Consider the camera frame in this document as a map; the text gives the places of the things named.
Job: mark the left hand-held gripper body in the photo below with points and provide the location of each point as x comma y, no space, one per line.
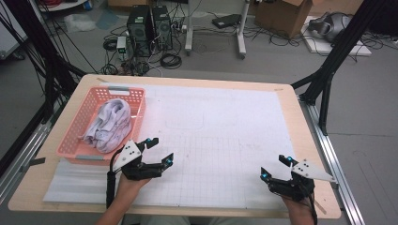
128,156

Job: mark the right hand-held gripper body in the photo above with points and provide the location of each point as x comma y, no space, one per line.
300,187

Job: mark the lilac printed towel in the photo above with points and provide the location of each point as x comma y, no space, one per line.
109,125

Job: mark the pink plastic basket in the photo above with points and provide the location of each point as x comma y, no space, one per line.
84,115

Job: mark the person's right hand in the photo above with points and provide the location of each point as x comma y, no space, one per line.
300,209

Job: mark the person's left hand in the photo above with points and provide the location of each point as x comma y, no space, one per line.
128,189

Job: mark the tan tape strip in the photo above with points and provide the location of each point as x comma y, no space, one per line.
320,207

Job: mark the white foam sheet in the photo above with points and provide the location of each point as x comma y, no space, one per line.
78,184

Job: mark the person's grey trousers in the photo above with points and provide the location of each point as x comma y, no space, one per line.
162,221

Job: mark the white grid mat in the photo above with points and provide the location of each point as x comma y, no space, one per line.
219,109

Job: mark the small white device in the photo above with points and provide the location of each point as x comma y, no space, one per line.
121,43

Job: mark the large black computer tower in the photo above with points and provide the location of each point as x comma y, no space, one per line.
139,31

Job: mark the slim black computer tower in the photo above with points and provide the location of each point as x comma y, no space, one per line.
162,28

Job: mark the white metal stand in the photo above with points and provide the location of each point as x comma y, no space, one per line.
188,31

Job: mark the white floor board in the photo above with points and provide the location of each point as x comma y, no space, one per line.
325,47

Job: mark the teal floor sheet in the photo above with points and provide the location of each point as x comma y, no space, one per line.
108,19

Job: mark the clear plastic bag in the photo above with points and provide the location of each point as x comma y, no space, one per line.
78,23

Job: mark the open cardboard box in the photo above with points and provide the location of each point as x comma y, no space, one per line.
281,18

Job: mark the flat cardboard box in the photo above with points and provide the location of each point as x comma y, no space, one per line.
125,3

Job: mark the black flat device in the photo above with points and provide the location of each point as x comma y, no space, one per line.
226,21

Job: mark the grey rounded device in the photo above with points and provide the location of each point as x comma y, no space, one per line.
334,25

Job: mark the white round table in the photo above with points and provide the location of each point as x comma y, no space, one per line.
62,7

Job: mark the white cabinet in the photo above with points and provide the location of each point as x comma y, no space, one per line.
9,37

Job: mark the aluminium rail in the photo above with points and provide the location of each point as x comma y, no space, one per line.
331,156
31,142

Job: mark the grey metal bracket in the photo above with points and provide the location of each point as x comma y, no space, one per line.
36,162

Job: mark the black metal frame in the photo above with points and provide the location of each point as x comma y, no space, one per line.
40,40
344,47

